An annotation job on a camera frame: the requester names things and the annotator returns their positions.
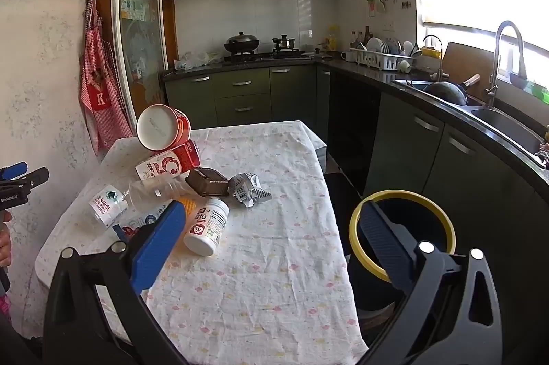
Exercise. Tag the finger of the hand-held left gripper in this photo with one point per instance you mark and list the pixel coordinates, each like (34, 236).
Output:
(15, 170)
(32, 178)

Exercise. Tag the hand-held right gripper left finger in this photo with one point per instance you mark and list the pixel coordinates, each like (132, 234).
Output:
(158, 245)

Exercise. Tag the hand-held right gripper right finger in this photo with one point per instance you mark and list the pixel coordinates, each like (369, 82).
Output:
(386, 245)

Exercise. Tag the blue white milk carton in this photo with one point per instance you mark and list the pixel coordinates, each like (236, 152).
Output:
(141, 219)

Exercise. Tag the white pill bottle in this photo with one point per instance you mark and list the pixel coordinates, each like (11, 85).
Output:
(206, 227)

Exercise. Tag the orange foam net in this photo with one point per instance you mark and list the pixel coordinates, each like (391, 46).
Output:
(188, 203)

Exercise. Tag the clear plastic bottle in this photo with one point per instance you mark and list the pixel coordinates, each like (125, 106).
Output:
(105, 204)

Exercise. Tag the yellow rimmed trash bin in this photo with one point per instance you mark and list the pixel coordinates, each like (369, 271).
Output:
(448, 219)

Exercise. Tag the brown plastic tray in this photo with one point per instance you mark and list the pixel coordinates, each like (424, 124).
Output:
(206, 180)

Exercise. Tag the red white drink can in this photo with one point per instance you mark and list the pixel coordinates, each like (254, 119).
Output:
(167, 165)

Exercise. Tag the grey wrapper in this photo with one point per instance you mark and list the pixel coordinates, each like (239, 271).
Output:
(246, 189)

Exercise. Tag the red paper cup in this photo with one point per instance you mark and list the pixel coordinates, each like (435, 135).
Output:
(180, 129)

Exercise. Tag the person's left hand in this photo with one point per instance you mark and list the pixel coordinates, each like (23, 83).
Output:
(4, 245)

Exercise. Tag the red checkered apron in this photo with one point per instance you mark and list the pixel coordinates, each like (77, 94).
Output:
(103, 99)

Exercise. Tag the floral white tablecloth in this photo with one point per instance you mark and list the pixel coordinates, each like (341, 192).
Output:
(266, 262)

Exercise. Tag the steel kitchen sink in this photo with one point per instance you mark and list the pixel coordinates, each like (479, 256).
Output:
(506, 125)

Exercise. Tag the dark kitchen countertop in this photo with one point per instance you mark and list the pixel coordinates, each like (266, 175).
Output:
(364, 73)

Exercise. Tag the white cup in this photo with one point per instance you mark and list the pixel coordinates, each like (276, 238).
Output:
(403, 66)

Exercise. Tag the patterned dish rag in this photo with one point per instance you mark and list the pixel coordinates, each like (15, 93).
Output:
(542, 150)

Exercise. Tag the white dish rack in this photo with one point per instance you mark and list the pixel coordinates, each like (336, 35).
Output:
(377, 59)

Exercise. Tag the glass sliding door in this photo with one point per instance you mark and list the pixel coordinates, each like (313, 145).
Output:
(141, 26)

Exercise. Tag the crumpled plastic bag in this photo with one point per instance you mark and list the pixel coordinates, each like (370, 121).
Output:
(197, 59)

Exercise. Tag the white mug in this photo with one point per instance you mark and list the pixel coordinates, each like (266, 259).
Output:
(347, 56)

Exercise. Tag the thin steel faucet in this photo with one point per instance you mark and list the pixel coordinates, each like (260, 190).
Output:
(440, 56)

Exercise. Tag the yellow plastic container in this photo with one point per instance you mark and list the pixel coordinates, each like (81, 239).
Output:
(432, 53)

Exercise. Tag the stack of white plates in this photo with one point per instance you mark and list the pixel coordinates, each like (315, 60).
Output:
(377, 44)

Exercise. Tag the wooden cutting board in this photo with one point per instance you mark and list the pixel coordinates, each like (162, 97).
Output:
(467, 60)

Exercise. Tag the yellow oil bottle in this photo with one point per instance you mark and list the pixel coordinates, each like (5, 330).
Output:
(331, 44)

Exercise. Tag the dark glass bottle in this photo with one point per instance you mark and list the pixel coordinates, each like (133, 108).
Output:
(367, 35)

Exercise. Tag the blue bowl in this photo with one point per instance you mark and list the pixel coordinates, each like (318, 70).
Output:
(517, 78)

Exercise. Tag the tall steel faucet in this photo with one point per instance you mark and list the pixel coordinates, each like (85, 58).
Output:
(495, 60)

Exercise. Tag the green plastic container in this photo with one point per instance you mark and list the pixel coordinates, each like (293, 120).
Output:
(536, 90)

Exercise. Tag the black gas stove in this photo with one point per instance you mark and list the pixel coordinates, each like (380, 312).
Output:
(266, 56)

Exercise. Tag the black wok with lid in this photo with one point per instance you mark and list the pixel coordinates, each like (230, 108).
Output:
(241, 43)

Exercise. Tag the steel kettle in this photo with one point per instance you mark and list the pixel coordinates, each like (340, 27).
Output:
(285, 43)

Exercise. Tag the white wall outlet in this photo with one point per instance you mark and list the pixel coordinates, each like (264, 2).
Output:
(389, 25)

